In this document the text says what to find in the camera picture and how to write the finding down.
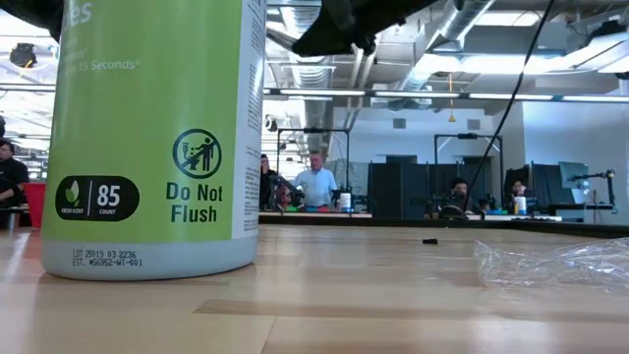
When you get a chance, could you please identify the green disinfecting wipes canister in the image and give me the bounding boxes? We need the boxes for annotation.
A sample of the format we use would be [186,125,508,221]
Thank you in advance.
[40,0,267,282]

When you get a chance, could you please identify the clear plastic bag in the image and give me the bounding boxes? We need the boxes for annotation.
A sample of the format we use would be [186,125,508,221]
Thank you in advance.
[473,236,629,292]

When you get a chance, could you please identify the yellow hanging tag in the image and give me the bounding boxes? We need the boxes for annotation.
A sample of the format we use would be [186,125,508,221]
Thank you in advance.
[447,72,457,124]

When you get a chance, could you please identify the person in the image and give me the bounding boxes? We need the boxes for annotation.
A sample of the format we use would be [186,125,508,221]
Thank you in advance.
[258,152,279,210]
[444,176,476,215]
[508,179,532,210]
[293,149,339,208]
[0,139,30,230]

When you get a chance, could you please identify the black partition panels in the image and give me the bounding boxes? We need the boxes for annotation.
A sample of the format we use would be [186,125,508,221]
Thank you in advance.
[504,163,562,208]
[367,161,493,220]

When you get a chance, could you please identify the ceiling light strip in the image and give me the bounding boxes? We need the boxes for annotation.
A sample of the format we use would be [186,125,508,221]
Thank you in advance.
[262,88,629,103]

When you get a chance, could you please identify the wooden work desk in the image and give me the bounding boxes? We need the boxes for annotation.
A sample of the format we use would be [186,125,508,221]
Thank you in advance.
[258,210,374,220]

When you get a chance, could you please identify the grey desk monitor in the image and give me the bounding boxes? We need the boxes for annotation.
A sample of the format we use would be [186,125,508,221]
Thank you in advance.
[558,160,591,191]

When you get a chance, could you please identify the long work desk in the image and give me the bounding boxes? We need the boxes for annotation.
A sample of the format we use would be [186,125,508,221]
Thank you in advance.
[544,202,618,221]

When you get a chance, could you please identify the black ceiling spotlight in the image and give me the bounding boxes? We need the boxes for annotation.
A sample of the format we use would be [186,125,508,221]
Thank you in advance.
[9,42,38,70]

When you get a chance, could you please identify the red plastic basket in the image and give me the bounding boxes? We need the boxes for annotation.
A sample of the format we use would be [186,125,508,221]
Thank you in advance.
[23,182,48,228]

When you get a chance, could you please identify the silver spiral ceiling duct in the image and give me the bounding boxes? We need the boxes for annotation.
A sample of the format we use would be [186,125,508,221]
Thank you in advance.
[392,0,496,92]

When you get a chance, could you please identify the black gantry frame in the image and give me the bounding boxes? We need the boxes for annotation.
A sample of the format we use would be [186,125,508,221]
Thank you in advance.
[432,132,505,198]
[276,128,352,198]

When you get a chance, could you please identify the black hanging cable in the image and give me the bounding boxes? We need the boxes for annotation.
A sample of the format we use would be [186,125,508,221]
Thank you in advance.
[461,0,556,213]

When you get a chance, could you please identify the black curved bracket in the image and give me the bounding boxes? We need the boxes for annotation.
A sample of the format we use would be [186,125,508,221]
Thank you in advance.
[437,205,469,221]

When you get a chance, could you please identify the black aluminium table frame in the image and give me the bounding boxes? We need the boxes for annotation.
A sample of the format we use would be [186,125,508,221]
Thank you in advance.
[258,214,629,240]

